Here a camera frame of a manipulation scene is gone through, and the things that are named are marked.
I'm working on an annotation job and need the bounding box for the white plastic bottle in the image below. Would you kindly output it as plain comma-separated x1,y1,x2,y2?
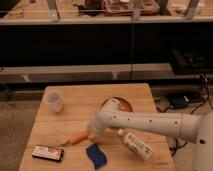
117,129,153,160

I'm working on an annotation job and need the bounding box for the blue sponge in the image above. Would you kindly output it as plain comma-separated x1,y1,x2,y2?
86,143,107,169

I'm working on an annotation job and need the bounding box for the orange pepper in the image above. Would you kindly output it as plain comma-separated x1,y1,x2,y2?
63,131,89,146

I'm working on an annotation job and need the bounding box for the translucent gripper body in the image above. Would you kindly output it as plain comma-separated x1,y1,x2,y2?
88,131,113,144

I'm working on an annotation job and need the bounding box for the black cable on floor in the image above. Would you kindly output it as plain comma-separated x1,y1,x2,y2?
168,136,188,157

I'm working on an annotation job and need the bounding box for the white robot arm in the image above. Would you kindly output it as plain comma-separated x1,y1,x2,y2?
89,98,213,171

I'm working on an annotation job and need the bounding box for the black and white box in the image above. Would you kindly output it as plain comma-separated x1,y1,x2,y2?
32,145,64,162

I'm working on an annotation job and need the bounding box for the orange round plate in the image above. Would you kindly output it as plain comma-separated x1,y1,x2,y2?
100,96,134,113

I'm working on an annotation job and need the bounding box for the translucent plastic cup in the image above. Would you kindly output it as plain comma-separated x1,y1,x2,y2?
44,90,63,113

